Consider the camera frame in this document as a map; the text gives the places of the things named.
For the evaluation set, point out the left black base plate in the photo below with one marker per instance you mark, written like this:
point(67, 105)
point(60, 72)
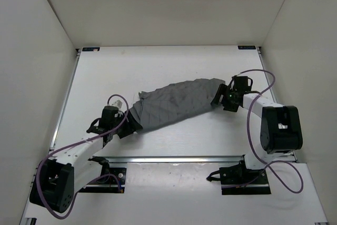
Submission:
point(109, 184)

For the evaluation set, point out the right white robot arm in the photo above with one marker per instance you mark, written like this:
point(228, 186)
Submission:
point(280, 131)

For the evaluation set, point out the aluminium front table rail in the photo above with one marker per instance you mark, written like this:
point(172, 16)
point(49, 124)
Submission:
point(172, 159)

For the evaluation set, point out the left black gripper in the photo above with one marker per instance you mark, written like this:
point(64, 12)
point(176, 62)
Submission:
point(131, 126)

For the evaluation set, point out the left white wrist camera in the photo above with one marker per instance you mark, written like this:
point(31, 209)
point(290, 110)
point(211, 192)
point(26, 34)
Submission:
point(118, 104)

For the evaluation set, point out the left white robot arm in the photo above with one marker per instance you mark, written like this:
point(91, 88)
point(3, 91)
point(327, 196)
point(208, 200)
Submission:
point(66, 171)

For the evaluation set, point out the grey pleated skirt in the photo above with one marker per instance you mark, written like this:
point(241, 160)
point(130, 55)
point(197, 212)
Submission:
point(173, 103)

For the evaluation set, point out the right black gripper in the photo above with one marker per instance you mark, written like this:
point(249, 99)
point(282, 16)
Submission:
point(223, 90)

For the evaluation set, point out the right blue corner label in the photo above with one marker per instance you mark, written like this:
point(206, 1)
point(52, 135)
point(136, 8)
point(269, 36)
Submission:
point(246, 47)

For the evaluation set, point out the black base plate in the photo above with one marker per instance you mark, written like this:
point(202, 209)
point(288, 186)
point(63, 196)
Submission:
point(109, 184)
point(237, 180)

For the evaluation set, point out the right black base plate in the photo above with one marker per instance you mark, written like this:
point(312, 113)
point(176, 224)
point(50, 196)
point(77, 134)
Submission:
point(237, 180)

